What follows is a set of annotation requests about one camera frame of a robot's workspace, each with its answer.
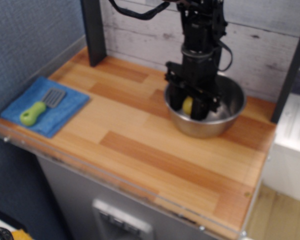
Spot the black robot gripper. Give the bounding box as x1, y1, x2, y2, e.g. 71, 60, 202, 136
165, 46, 222, 120

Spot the yellow potato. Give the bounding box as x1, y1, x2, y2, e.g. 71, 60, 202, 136
182, 96, 193, 116

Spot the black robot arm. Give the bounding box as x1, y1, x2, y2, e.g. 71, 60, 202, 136
165, 0, 228, 121

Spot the stainless steel bowl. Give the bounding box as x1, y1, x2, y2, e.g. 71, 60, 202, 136
164, 75, 247, 139

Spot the white toy sink unit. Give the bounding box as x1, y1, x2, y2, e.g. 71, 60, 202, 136
262, 93, 300, 201

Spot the blue microfiber cloth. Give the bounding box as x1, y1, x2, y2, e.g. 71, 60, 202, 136
0, 76, 90, 138

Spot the silver dispenser button panel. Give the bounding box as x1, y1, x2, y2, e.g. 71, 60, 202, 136
92, 198, 155, 240

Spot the grey toy fridge cabinet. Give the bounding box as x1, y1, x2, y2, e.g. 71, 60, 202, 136
36, 152, 216, 240

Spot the yellow object bottom left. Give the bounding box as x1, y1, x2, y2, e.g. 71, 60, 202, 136
11, 229, 34, 240

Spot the black white object bottom left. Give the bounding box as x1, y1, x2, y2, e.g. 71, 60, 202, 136
0, 211, 28, 240

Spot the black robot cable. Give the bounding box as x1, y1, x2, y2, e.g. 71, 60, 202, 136
107, 0, 172, 21

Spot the dark grey right post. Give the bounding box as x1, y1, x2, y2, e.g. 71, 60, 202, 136
270, 37, 300, 124

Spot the dark grey post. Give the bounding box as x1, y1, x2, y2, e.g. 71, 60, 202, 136
80, 0, 107, 67
270, 37, 300, 124

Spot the dark grey left post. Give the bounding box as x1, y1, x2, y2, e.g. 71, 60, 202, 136
80, 0, 107, 67

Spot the green handled grey spatula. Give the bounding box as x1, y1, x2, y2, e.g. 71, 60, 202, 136
19, 87, 66, 127

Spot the clear acrylic guard rail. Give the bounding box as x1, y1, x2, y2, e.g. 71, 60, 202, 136
0, 39, 275, 240

